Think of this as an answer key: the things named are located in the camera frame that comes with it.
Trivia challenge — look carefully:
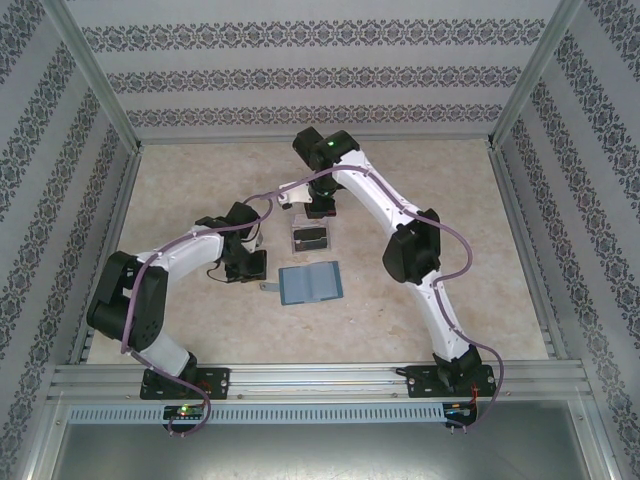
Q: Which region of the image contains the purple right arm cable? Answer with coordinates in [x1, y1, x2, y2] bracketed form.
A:
[269, 167, 503, 436]

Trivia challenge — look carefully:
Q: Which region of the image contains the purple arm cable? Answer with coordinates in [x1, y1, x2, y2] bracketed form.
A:
[119, 193, 275, 440]
[269, 167, 503, 436]

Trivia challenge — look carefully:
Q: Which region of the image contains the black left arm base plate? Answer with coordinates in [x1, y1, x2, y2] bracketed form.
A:
[139, 367, 232, 401]

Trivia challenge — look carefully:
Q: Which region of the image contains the clear acrylic card box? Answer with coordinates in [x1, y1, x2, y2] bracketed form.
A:
[290, 213, 334, 255]

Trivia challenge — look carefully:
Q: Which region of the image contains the aluminium frame post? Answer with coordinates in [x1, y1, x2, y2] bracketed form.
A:
[43, 0, 144, 154]
[485, 0, 599, 151]

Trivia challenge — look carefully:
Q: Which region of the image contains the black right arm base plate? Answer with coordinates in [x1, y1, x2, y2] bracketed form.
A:
[405, 364, 495, 400]

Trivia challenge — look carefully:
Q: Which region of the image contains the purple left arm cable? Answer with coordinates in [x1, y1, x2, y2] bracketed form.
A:
[119, 193, 275, 440]

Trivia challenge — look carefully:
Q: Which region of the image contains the grey metal sheet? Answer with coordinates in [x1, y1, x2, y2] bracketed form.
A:
[47, 422, 599, 480]

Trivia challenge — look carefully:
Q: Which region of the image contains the circuit board with green light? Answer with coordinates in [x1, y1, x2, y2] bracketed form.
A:
[163, 405, 207, 420]

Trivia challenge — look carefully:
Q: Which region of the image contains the aluminium mounting rail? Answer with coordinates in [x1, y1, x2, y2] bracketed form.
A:
[47, 360, 587, 401]

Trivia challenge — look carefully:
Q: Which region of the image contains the aluminium table back rail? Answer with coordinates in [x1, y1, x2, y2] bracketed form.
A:
[137, 130, 494, 147]

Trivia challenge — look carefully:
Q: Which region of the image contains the grey slotted cable duct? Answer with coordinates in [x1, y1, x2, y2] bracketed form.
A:
[67, 403, 447, 424]

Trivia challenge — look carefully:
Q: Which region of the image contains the aluminium table side rail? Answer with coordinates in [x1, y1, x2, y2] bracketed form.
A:
[67, 147, 146, 365]
[488, 144, 569, 360]

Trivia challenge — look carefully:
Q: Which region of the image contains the small circuit board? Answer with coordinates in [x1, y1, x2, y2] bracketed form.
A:
[442, 401, 482, 419]

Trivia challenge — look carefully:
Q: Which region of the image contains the blue leather card holder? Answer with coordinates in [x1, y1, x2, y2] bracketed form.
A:
[259, 260, 346, 306]

